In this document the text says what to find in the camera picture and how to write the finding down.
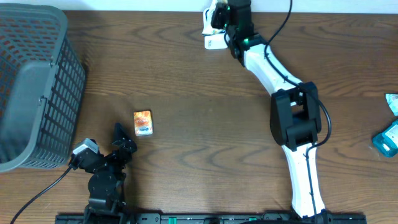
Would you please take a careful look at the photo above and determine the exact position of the black camera cable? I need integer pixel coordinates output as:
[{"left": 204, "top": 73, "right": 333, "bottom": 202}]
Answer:
[
  {"left": 9, "top": 164, "right": 75, "bottom": 224},
  {"left": 263, "top": 0, "right": 333, "bottom": 223}
]

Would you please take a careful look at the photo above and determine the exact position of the black right camera cable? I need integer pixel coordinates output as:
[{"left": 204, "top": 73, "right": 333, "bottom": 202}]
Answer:
[{"left": 263, "top": 0, "right": 333, "bottom": 223}]

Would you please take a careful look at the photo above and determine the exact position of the yellow snack bag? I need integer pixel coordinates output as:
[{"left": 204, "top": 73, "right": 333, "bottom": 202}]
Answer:
[{"left": 201, "top": 0, "right": 228, "bottom": 36}]

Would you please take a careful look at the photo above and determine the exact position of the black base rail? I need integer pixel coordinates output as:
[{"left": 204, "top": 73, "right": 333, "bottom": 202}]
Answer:
[{"left": 54, "top": 211, "right": 367, "bottom": 224}]

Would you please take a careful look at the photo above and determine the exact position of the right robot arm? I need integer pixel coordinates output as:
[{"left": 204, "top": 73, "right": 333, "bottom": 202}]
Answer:
[{"left": 202, "top": 1, "right": 326, "bottom": 222}]

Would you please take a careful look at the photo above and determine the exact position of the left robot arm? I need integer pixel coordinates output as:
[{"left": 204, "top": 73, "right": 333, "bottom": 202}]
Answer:
[{"left": 69, "top": 123, "right": 137, "bottom": 223}]

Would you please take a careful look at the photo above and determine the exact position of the small orange box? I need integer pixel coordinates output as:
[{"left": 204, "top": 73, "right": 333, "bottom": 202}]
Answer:
[{"left": 134, "top": 110, "right": 153, "bottom": 136}]

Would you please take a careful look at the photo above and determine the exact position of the teal mouthwash bottle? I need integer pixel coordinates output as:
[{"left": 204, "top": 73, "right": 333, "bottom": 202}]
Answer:
[{"left": 372, "top": 120, "right": 397, "bottom": 157}]

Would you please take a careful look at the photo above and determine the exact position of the white teal tissue pack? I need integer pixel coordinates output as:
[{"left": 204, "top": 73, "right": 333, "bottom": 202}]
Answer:
[{"left": 385, "top": 93, "right": 398, "bottom": 116}]

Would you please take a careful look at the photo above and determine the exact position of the grey plastic mesh basket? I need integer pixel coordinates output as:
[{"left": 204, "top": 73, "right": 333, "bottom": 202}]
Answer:
[{"left": 1, "top": 3, "right": 86, "bottom": 172}]

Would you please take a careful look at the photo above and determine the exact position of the black left camera cable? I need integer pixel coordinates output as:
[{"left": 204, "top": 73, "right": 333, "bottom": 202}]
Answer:
[{"left": 9, "top": 164, "right": 75, "bottom": 224}]

